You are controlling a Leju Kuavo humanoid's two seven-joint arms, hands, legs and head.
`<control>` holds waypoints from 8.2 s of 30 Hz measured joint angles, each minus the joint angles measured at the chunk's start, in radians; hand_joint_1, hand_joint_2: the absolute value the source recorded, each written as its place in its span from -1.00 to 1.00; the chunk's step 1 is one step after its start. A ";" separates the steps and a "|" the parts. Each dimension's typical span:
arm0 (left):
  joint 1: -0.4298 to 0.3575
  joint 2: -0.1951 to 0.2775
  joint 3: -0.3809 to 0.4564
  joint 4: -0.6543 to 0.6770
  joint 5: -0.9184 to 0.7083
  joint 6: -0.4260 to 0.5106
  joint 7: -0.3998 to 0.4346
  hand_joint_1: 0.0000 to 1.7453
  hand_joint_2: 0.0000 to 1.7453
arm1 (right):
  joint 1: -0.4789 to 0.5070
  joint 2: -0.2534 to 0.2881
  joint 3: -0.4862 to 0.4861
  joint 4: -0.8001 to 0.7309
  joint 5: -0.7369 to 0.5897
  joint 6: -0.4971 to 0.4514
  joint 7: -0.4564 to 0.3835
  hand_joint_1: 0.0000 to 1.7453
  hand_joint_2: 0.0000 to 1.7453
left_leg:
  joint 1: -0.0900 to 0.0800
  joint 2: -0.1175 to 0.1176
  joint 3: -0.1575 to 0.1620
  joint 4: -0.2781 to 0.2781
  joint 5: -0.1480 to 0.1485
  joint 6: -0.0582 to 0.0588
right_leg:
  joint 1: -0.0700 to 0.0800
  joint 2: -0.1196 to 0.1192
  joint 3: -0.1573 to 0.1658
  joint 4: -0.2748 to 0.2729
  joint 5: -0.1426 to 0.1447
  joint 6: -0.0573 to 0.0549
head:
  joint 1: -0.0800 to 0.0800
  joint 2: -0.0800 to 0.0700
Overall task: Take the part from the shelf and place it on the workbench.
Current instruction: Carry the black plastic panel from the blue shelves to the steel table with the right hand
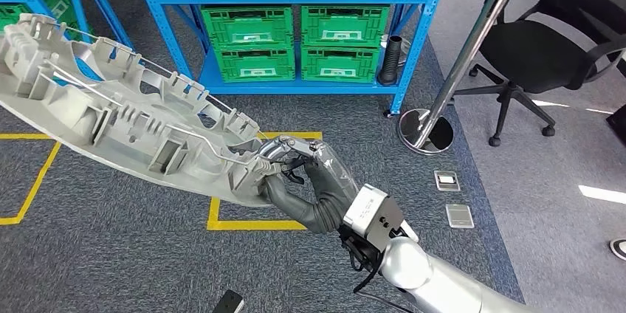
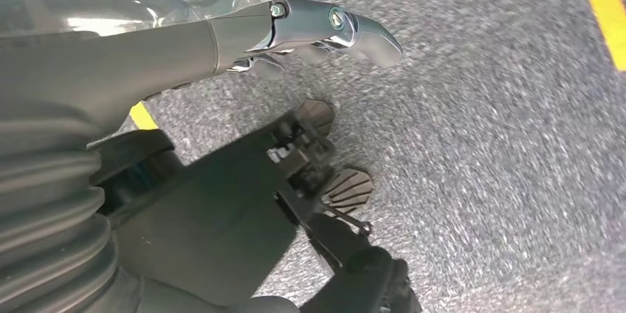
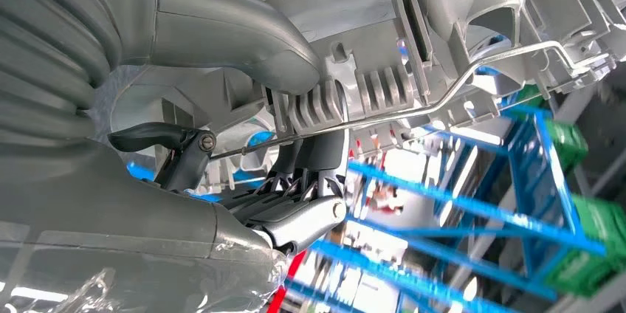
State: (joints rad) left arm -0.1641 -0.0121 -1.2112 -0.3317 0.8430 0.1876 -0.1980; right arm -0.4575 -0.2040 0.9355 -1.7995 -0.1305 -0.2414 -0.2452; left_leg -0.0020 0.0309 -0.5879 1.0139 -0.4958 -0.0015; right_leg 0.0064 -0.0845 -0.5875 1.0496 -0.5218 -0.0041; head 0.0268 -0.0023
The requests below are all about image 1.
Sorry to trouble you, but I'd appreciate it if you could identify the black ribbed hose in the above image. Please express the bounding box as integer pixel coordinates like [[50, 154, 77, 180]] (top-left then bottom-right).
[[376, 35, 404, 87]]

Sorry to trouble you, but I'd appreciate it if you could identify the plain grey floor plate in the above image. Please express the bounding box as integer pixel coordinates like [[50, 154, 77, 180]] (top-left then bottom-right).
[[444, 203, 475, 230]]

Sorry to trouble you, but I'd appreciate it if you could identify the grey plastic wheel cover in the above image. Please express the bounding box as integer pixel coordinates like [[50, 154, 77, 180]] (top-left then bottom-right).
[[0, 12, 282, 207]]

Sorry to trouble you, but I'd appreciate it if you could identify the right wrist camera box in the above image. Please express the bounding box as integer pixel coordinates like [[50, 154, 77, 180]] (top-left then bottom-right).
[[342, 183, 405, 253]]

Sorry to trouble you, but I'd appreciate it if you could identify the yellow floor tape square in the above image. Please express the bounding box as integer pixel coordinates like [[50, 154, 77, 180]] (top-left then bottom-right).
[[0, 133, 62, 227], [207, 131, 324, 232]]

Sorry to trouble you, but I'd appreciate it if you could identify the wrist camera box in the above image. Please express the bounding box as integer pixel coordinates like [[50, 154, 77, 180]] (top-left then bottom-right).
[[342, 183, 405, 253], [211, 289, 246, 313]]

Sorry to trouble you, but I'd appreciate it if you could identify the floor socket plate white centre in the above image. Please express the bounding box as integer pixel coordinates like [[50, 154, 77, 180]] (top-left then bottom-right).
[[433, 170, 461, 193]]

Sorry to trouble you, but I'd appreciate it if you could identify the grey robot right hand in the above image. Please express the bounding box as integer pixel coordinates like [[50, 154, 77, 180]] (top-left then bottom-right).
[[258, 134, 361, 227]]

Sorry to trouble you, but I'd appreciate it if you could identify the person's foot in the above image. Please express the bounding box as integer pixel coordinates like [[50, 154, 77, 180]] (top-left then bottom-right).
[[609, 238, 626, 262]]

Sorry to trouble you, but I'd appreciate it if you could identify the black office chair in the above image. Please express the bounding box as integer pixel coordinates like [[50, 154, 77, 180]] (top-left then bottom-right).
[[452, 0, 626, 148]]

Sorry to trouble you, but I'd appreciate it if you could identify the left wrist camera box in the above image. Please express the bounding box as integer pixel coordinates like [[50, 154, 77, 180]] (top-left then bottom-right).
[[211, 289, 246, 313]]

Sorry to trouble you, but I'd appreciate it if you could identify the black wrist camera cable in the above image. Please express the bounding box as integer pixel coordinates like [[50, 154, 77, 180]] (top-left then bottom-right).
[[338, 232, 416, 313]]

